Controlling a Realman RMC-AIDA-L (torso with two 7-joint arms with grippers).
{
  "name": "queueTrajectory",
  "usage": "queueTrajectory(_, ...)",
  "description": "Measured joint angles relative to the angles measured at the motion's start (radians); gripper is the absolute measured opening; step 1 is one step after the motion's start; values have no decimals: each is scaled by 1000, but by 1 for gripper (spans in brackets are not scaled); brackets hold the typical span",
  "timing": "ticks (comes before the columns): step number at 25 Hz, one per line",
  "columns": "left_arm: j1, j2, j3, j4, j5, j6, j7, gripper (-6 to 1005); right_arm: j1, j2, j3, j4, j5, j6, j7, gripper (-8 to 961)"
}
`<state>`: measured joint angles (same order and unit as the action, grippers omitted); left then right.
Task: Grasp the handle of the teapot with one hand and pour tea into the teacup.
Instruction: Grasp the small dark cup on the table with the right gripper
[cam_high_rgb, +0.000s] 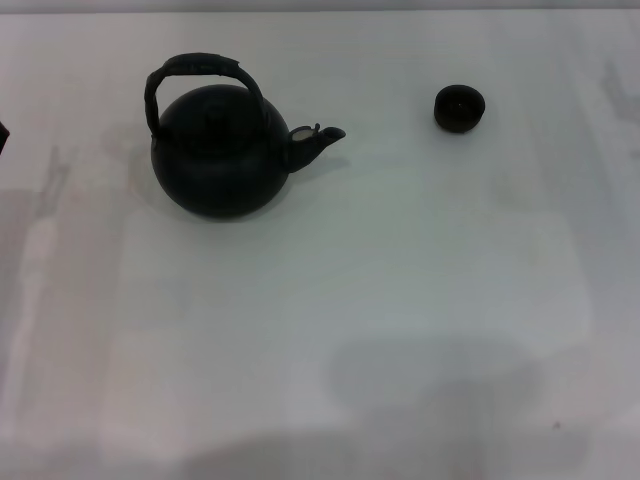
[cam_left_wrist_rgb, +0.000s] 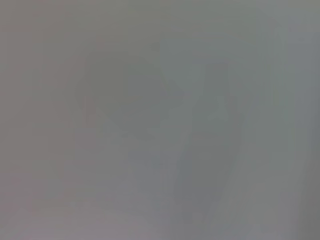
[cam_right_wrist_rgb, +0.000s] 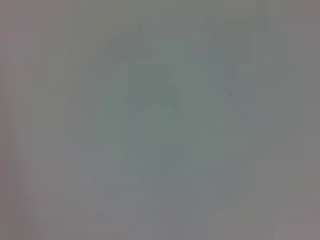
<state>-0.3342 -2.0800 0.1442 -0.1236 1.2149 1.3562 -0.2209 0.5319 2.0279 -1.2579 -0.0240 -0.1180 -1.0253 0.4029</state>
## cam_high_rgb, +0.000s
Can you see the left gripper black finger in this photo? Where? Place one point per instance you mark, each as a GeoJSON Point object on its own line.
{"type": "Point", "coordinates": [3, 136]}

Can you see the small black teacup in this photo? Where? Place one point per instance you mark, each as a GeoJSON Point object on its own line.
{"type": "Point", "coordinates": [459, 111]}

